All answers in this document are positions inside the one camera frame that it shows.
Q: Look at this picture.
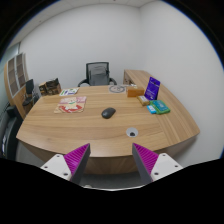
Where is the black mesh office chair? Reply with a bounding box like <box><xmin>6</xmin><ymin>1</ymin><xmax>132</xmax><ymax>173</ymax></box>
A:
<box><xmin>78</xmin><ymin>62</ymin><xmax>117</xmax><ymax>86</ymax></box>

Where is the red patterned mouse pad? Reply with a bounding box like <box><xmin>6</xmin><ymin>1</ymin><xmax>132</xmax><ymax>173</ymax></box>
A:
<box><xmin>54</xmin><ymin>96</ymin><xmax>87</xmax><ymax>113</ymax></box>

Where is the small blue box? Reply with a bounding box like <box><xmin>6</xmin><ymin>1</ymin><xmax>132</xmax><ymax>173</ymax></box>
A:
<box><xmin>147</xmin><ymin>105</ymin><xmax>156</xmax><ymax>114</ymax></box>

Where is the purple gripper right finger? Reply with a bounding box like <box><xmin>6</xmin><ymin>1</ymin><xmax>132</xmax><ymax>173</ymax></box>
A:
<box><xmin>132</xmin><ymin>143</ymin><xmax>159</xmax><ymax>184</ymax></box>

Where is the white green leaflet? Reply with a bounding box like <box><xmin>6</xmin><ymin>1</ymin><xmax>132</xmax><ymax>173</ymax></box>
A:
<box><xmin>59</xmin><ymin>88</ymin><xmax>79</xmax><ymax>96</ymax></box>

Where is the purple standing sign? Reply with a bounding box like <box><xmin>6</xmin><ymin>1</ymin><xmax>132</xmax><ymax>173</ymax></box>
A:
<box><xmin>144</xmin><ymin>77</ymin><xmax>160</xmax><ymax>100</ymax></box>

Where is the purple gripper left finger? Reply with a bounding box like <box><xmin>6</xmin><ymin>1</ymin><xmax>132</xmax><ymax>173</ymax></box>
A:
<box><xmin>64</xmin><ymin>144</ymin><xmax>90</xmax><ymax>184</ymax></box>

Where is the dark brown cardboard box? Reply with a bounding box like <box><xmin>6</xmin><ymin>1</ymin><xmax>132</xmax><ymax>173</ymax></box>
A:
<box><xmin>39</xmin><ymin>78</ymin><xmax>61</xmax><ymax>96</ymax></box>

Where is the desk cable grommet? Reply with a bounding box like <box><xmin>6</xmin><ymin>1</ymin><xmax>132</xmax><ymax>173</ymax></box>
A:
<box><xmin>126</xmin><ymin>127</ymin><xmax>138</xmax><ymax>137</ymax></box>

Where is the green box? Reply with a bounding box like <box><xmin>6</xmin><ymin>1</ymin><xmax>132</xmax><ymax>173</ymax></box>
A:
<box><xmin>150</xmin><ymin>100</ymin><xmax>170</xmax><ymax>114</ymax></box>

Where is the black side chair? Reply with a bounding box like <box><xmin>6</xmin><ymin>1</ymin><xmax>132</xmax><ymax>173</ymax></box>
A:
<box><xmin>22</xmin><ymin>79</ymin><xmax>39</xmax><ymax>106</ymax></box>

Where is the round grey coaster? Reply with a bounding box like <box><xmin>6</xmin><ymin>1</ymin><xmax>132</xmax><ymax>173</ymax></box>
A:
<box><xmin>109</xmin><ymin>85</ymin><xmax>126</xmax><ymax>93</ymax></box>

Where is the small tan box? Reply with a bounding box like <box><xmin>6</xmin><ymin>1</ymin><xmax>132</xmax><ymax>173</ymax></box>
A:
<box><xmin>137</xmin><ymin>96</ymin><xmax>150</xmax><ymax>106</ymax></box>

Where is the black computer mouse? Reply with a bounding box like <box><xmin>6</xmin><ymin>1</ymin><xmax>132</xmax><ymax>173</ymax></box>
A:
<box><xmin>101</xmin><ymin>107</ymin><xmax>116</xmax><ymax>119</ymax></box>

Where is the wooden shelf cabinet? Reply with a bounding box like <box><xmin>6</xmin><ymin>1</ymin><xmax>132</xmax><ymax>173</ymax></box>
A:
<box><xmin>4</xmin><ymin>53</ymin><xmax>31</xmax><ymax>118</ymax></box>

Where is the black chair at left edge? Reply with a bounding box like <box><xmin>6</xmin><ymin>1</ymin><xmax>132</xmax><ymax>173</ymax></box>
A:
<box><xmin>0</xmin><ymin>106</ymin><xmax>23</xmax><ymax>160</ymax></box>

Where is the orange cardboard box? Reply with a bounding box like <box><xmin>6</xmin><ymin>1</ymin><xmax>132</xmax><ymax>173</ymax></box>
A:
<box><xmin>127</xmin><ymin>86</ymin><xmax>144</xmax><ymax>97</ymax></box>

